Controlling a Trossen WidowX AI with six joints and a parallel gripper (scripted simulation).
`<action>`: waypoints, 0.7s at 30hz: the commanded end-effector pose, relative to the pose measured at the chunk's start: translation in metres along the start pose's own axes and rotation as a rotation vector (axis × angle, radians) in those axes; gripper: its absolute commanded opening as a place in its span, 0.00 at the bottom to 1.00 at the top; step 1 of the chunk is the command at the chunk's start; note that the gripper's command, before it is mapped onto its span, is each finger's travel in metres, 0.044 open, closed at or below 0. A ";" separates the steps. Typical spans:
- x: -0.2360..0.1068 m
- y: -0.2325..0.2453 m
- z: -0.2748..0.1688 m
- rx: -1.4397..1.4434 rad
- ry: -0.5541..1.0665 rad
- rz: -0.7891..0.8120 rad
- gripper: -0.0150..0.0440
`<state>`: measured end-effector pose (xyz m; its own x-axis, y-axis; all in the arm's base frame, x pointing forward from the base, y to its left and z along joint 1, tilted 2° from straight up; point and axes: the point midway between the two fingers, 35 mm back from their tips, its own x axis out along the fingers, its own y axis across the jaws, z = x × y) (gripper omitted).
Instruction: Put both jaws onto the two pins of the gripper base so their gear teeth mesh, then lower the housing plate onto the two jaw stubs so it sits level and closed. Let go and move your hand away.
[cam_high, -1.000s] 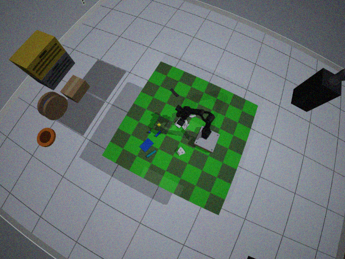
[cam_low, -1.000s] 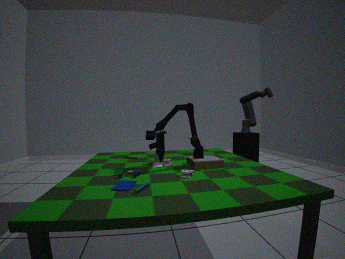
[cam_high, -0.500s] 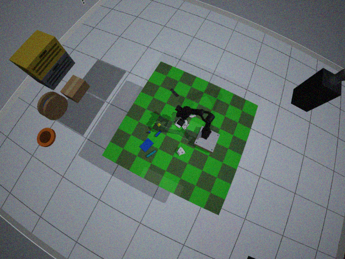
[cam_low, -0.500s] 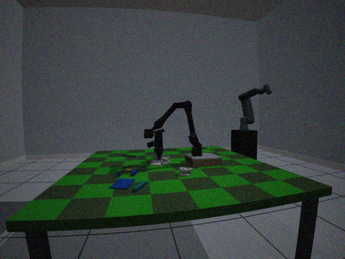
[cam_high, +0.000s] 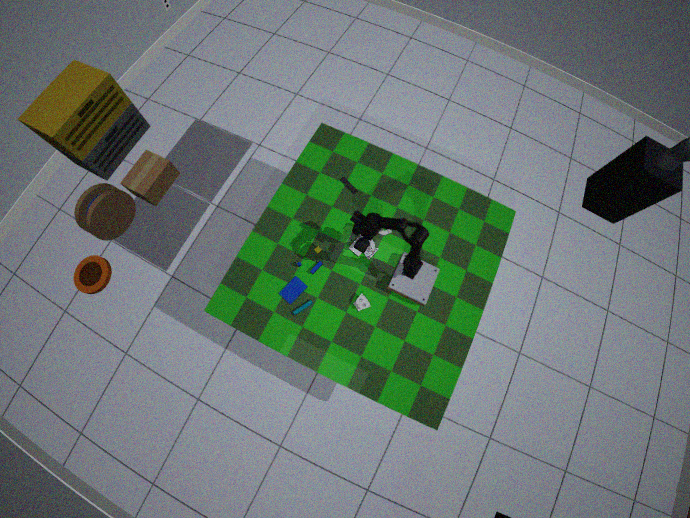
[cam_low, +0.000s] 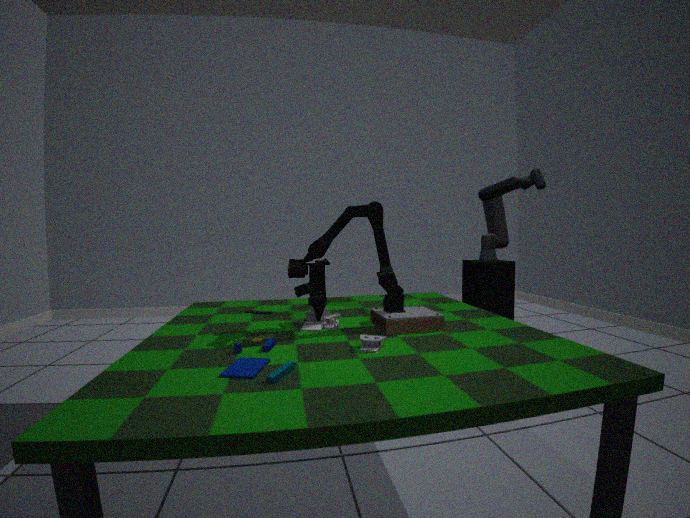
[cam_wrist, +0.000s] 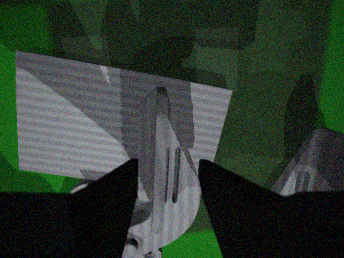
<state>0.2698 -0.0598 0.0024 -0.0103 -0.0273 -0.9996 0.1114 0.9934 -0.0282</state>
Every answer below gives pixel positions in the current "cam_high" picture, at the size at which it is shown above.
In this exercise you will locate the teal rectangular bar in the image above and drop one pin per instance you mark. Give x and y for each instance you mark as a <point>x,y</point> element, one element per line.
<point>302,307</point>

